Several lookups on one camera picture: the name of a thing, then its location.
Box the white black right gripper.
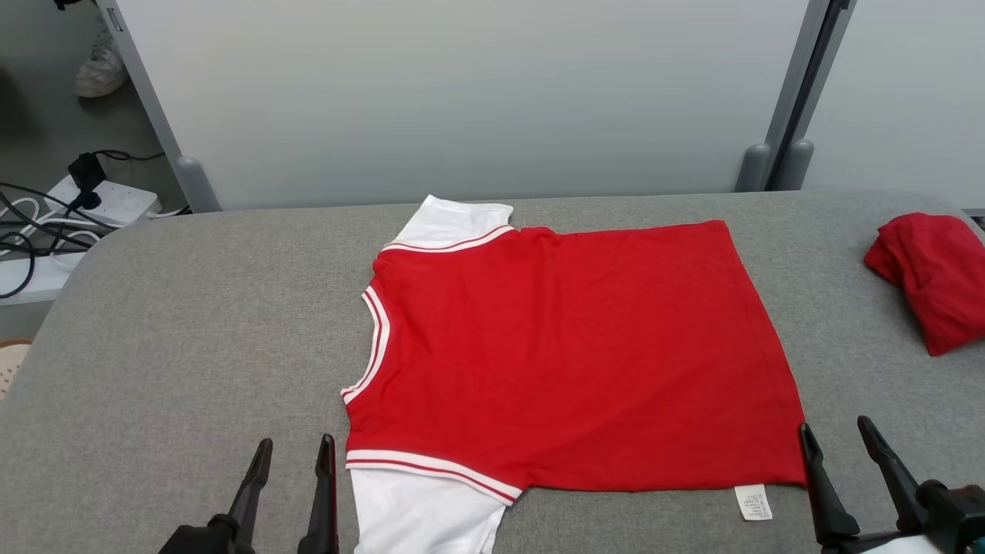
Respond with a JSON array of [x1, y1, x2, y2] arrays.
[[798, 415, 949, 554]]

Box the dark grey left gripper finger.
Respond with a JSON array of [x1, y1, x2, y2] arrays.
[[298, 432, 340, 554], [222, 438, 275, 552]]

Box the red shorts white trim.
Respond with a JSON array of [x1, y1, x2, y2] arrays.
[[863, 212, 985, 357]]

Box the red jersey white sleeves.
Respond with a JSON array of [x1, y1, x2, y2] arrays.
[[341, 194, 809, 554]]

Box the beige woven basket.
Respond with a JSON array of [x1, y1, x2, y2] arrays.
[[0, 338, 34, 402]]

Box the white flat floor box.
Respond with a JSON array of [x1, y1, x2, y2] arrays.
[[0, 252, 87, 306]]

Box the grey partition foot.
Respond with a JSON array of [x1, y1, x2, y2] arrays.
[[734, 142, 771, 194], [172, 155, 223, 215], [773, 138, 815, 192]]

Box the black plug adapter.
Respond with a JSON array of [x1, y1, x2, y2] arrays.
[[67, 151, 109, 211]]

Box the narrow white partition panel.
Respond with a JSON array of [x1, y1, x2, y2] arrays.
[[803, 0, 985, 209]]

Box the wide white partition panel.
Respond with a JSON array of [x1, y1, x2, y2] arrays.
[[115, 0, 810, 212]]

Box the white sneaker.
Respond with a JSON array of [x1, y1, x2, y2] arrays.
[[74, 22, 130, 99]]

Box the looped black floor cable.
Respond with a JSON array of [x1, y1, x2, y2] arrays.
[[0, 180, 102, 302]]

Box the white floor cable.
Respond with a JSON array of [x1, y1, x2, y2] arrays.
[[0, 195, 102, 267]]

